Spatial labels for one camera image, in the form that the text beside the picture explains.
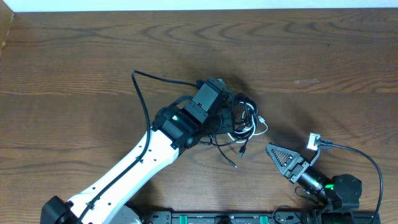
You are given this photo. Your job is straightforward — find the left camera black cable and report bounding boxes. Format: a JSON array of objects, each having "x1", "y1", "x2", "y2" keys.
[{"x1": 74, "y1": 70, "x2": 200, "y2": 224}]

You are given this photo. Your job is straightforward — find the black USB cable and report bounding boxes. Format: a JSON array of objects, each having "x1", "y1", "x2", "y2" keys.
[{"x1": 198, "y1": 92, "x2": 259, "y2": 169}]

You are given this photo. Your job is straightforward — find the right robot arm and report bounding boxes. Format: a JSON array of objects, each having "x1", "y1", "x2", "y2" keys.
[{"x1": 266, "y1": 143, "x2": 362, "y2": 211}]

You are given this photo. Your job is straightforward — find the right camera black cable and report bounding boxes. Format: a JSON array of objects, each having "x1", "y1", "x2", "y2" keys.
[{"x1": 318, "y1": 139, "x2": 384, "y2": 224}]

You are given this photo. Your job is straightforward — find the white USB cable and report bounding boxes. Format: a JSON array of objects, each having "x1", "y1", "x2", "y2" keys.
[{"x1": 226, "y1": 101, "x2": 269, "y2": 144}]

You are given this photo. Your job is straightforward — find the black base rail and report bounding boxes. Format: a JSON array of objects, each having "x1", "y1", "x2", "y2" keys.
[{"x1": 141, "y1": 209, "x2": 381, "y2": 224}]

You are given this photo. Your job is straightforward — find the camera black cable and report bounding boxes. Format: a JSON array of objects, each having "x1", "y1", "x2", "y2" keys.
[
  {"x1": 318, "y1": 139, "x2": 384, "y2": 224},
  {"x1": 74, "y1": 70, "x2": 200, "y2": 224}
]

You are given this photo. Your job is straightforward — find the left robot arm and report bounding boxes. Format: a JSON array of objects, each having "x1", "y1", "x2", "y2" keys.
[{"x1": 40, "y1": 100, "x2": 233, "y2": 223}]

